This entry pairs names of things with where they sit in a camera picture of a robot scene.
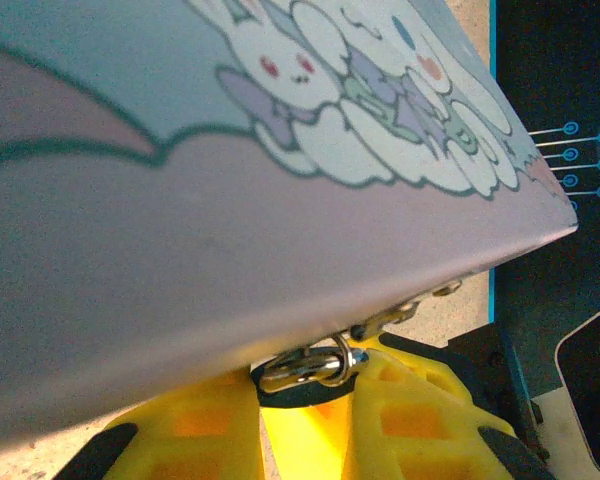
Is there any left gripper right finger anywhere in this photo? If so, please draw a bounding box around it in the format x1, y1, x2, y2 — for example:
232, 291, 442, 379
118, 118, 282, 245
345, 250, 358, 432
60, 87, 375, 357
307, 335, 556, 480

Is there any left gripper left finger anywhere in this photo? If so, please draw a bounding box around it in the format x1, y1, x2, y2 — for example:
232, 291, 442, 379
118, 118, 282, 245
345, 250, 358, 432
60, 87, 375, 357
64, 367, 301, 480

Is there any small silver padlock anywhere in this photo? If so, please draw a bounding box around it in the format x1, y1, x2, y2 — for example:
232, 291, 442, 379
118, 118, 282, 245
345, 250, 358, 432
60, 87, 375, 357
252, 333, 372, 409

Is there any pink cartoon print box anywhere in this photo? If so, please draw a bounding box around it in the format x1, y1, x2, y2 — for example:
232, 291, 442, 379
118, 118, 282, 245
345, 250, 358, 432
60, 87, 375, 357
0, 0, 580, 451

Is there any black frame bracket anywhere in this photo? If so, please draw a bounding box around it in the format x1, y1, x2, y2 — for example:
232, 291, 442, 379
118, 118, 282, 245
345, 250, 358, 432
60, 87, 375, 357
447, 324, 551, 464

